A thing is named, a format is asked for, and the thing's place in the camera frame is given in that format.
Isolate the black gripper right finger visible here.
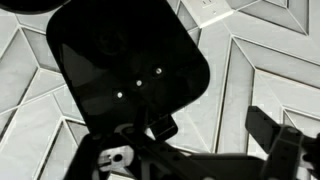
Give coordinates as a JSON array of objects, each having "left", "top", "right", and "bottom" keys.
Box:
[{"left": 244, "top": 105, "right": 320, "bottom": 180}]

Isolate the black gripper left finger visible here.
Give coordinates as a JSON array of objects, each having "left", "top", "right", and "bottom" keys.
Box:
[{"left": 63, "top": 106, "right": 215, "bottom": 180}]

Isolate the black coffee maker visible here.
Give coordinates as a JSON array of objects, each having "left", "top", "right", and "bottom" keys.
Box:
[{"left": 45, "top": 0, "right": 211, "bottom": 141}]

